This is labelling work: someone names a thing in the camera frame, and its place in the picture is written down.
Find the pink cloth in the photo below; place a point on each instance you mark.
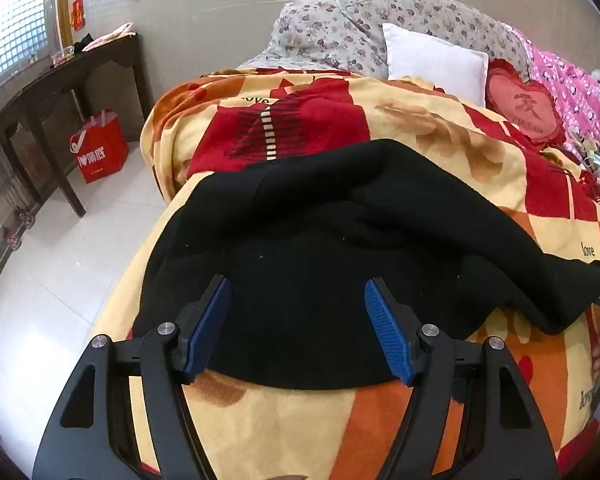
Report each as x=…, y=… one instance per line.
x=112, y=35

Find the black cloth item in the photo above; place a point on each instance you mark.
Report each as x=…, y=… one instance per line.
x=84, y=42

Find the red paper wall sticker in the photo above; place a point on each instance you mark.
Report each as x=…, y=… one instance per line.
x=78, y=12

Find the white pillow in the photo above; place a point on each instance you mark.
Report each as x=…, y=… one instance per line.
x=430, y=62

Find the red shopping bag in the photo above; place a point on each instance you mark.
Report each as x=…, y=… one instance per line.
x=100, y=147

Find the multicolour fringed cloth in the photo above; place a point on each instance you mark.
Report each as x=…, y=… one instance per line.
x=595, y=185

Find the glass ashtray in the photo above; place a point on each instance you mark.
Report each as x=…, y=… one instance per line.
x=63, y=56

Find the wooden door frame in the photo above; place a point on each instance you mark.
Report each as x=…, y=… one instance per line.
x=63, y=5

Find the dark wooden table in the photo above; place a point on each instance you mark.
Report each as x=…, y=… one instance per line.
x=55, y=77

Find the red heart cushion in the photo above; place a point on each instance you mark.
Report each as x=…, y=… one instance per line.
x=522, y=105

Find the floral grey pillows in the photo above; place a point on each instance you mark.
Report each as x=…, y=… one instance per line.
x=430, y=15

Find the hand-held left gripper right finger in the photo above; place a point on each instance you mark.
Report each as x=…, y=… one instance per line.
x=387, y=332

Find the pink printed blanket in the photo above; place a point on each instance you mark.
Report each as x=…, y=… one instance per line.
x=575, y=85

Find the black pants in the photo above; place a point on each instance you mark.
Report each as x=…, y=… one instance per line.
x=305, y=260

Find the floral pillow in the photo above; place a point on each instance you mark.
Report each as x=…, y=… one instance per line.
x=320, y=35

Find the orange red printed blanket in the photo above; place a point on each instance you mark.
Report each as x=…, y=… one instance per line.
x=430, y=125

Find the dark metal rack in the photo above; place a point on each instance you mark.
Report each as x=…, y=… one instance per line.
x=2, y=195

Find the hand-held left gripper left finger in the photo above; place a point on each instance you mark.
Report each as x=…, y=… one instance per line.
x=207, y=330

